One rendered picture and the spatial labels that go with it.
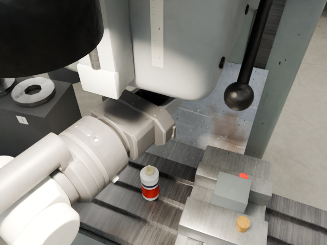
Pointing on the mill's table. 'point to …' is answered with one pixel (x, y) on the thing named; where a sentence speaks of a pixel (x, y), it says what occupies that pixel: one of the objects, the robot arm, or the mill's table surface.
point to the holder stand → (34, 112)
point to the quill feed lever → (248, 63)
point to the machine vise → (208, 189)
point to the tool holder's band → (150, 94)
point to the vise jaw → (219, 225)
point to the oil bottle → (150, 183)
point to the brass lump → (242, 224)
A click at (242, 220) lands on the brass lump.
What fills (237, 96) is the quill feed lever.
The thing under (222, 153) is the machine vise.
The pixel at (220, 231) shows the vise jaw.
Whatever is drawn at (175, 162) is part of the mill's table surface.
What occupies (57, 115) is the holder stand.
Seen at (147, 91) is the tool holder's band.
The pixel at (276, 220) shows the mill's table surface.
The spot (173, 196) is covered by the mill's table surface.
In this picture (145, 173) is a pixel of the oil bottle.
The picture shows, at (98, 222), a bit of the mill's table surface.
